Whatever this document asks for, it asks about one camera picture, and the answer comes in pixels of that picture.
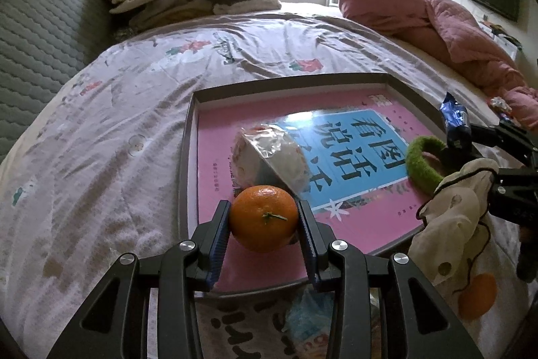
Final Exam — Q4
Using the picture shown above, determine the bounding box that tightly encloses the pink picture book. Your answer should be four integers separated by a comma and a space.
197, 92, 444, 292

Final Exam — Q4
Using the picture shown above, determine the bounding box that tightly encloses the grey quilted headboard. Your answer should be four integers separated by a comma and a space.
0, 0, 122, 164

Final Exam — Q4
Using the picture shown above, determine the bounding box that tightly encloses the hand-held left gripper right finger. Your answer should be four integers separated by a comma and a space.
296, 199, 484, 359

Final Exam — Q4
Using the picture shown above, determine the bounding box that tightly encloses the pink quilt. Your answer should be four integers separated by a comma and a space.
338, 0, 538, 124

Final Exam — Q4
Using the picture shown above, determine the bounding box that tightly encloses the cream drawstring bag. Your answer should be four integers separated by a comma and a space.
410, 158, 501, 296

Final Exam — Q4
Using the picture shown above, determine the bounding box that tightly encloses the small colourful toy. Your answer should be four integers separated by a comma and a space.
488, 96, 511, 118

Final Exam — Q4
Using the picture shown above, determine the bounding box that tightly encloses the green fuzzy hair ring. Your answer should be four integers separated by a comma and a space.
406, 135, 450, 193

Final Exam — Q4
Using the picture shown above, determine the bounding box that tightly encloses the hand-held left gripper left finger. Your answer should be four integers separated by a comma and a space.
46, 199, 232, 359

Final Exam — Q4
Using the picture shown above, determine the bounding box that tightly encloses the blue snack packet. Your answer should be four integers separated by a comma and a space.
439, 92, 475, 151

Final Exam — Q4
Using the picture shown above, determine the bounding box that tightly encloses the shallow cardboard box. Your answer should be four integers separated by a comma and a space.
179, 74, 459, 298

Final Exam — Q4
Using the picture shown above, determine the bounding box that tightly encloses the printed pink bed sheet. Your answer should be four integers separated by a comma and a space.
0, 15, 538, 359

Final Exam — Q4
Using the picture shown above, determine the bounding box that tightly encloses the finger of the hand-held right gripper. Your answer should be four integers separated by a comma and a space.
448, 122, 538, 164
490, 168, 538, 191

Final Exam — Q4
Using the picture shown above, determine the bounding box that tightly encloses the orange mandarin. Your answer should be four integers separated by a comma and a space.
457, 273, 497, 321
229, 185, 300, 253

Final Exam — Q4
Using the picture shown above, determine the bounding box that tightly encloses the plastic-wrapped white bun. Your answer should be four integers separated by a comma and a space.
232, 124, 307, 195

